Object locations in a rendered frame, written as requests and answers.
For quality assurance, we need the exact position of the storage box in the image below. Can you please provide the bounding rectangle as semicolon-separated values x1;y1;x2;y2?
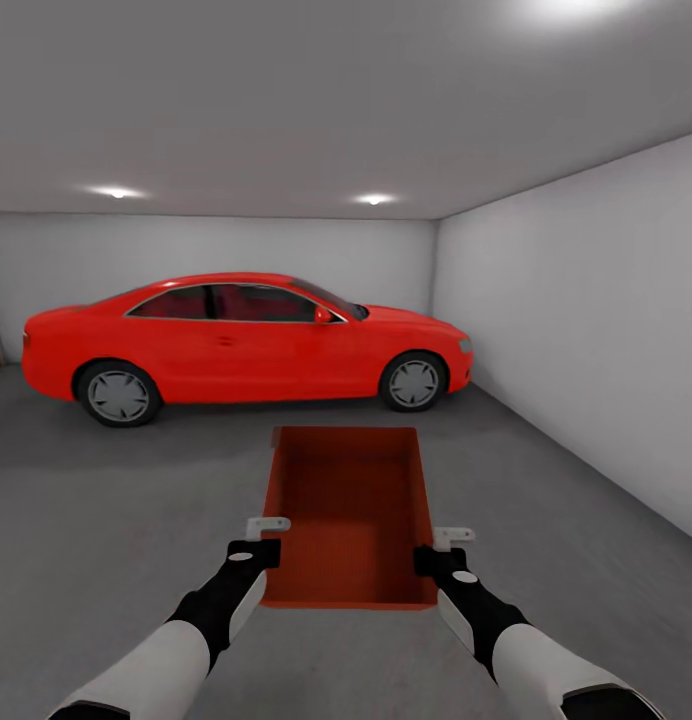
261;425;439;611

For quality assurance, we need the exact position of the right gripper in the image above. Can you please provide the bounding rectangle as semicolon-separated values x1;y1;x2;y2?
414;546;468;579

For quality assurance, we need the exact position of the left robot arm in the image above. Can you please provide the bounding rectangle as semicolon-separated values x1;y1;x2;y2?
45;517;291;720

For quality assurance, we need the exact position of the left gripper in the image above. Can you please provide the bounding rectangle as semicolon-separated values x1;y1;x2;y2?
228;539;281;569

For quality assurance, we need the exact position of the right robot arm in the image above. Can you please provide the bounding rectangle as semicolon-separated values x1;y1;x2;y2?
414;527;664;720

